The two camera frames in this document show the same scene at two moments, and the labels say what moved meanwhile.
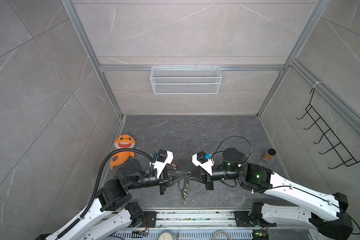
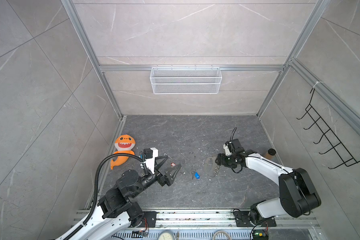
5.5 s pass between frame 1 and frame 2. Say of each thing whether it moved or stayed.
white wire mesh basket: stayed
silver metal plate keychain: moved
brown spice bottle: stayed
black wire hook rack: stayed
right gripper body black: moved
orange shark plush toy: stayed
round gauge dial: stayed
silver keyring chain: moved
